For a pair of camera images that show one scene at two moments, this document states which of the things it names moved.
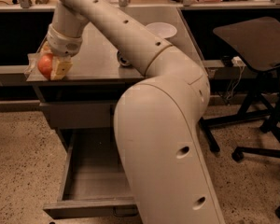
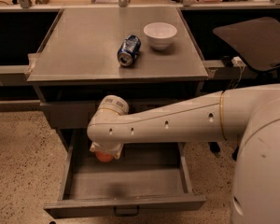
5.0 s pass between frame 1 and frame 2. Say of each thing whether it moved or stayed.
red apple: moved
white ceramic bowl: stayed
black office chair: stayed
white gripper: moved
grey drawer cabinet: stayed
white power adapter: stayed
